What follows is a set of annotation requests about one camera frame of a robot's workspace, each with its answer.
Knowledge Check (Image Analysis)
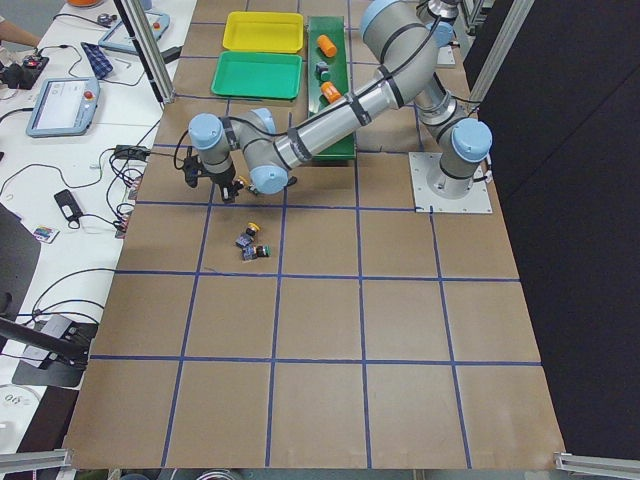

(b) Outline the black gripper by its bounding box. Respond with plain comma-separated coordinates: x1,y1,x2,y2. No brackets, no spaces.
209,163,240,203

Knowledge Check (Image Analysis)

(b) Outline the yellow push button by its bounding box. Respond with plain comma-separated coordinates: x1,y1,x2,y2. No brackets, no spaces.
235,176,259,196
235,222,261,248

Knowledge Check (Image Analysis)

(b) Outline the orange cylinder with numbers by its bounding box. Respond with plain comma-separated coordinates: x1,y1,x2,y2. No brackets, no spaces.
320,81,342,104

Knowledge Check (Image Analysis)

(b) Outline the green push button dark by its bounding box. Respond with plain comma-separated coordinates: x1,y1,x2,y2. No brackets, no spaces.
315,61,331,82

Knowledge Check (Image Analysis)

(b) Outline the plain orange cylinder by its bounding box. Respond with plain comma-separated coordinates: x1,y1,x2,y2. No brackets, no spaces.
316,34,338,58

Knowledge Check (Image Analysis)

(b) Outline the green plastic tray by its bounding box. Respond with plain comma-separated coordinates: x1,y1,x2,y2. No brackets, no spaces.
211,51,302,100

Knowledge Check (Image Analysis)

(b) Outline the black power adapter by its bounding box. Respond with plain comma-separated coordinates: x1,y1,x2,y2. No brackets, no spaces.
161,46,182,65

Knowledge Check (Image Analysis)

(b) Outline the yellow plastic tray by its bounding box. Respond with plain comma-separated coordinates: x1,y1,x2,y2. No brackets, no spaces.
222,11,303,54

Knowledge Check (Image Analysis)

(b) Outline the green conveyor belt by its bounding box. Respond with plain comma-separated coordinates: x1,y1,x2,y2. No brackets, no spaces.
304,16,357,162

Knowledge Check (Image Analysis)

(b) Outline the blue plaid cloth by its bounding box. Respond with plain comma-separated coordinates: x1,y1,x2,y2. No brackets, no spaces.
81,42,113,80

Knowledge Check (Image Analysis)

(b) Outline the near teach pendant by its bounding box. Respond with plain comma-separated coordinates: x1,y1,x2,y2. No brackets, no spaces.
26,77,100,138

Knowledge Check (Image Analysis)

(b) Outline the teach pendant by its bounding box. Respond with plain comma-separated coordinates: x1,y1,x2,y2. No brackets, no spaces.
26,77,100,138
98,9,171,56

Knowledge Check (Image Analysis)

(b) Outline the far teach pendant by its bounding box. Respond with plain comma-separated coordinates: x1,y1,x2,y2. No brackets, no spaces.
98,9,171,56

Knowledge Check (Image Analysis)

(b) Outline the person at desk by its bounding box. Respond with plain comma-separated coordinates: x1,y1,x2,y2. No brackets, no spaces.
0,16,41,48

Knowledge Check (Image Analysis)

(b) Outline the black camera mount wrist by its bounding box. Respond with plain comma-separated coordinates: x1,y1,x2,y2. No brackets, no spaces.
181,155,201,188

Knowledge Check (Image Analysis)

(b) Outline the aluminium frame post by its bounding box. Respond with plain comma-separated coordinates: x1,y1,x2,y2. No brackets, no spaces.
114,0,175,105

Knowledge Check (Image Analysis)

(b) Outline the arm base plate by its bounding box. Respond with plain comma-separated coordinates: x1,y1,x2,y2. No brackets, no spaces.
409,152,493,214
437,45,456,68

